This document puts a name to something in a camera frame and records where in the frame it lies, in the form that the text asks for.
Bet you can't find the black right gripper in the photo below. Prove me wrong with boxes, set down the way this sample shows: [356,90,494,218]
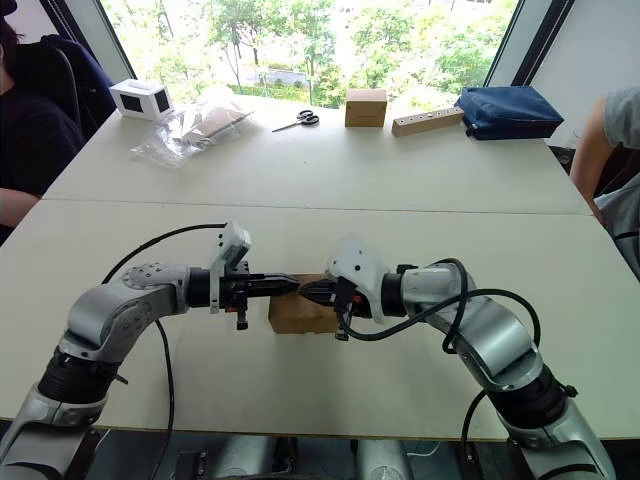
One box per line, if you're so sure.
[298,276,374,342]

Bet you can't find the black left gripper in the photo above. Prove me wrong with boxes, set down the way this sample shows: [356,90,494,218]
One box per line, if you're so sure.
[218,259,302,332]

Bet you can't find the small cardboard box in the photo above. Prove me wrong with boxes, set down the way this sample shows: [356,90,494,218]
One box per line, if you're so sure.
[267,272,347,336]

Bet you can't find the clear plastic bag with cardboard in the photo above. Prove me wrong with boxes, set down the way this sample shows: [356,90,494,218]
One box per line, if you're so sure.
[130,94,256,169]

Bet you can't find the closed brown cardboard box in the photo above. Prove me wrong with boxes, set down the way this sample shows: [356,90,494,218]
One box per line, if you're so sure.
[344,88,389,129]

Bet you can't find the white box with black windows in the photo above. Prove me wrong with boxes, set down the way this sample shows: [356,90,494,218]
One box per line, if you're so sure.
[108,78,175,122]

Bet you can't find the grey rounded shape under table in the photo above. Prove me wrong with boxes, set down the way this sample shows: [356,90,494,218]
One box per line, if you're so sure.
[353,438,417,480]

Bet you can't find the wooden block with holes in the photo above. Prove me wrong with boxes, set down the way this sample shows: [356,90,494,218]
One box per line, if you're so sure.
[390,110,467,138]

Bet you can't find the dark blue fabric pouch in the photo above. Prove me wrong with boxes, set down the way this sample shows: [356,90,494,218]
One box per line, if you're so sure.
[453,85,566,142]

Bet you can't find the dark office chair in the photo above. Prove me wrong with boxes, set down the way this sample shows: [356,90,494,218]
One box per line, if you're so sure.
[29,33,119,144]

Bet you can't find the person in black shirt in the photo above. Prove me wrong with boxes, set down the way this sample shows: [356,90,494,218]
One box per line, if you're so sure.
[0,13,87,232]

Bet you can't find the person in grey shirt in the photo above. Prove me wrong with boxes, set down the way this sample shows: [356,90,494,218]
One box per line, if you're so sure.
[568,86,640,282]

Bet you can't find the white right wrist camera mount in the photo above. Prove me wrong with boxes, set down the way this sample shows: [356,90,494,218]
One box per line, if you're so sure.
[323,233,392,324]

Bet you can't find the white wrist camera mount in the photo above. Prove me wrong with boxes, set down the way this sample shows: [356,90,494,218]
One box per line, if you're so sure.
[323,233,392,324]
[208,219,253,316]

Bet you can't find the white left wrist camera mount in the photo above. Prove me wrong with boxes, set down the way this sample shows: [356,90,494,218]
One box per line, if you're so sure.
[208,219,253,316]

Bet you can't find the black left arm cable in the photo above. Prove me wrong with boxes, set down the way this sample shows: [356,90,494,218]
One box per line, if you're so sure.
[101,222,228,480]

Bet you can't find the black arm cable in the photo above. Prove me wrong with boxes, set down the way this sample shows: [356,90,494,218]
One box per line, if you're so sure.
[101,222,228,480]
[335,257,543,480]

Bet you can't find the black handled scissors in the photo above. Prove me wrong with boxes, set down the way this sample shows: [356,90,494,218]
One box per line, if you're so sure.
[271,109,321,134]

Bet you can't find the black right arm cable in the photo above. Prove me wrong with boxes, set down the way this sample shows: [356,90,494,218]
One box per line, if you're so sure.
[335,257,543,480]

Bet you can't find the black window frame post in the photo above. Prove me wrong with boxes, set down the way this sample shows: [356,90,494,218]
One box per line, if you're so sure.
[38,0,137,109]
[481,0,552,90]

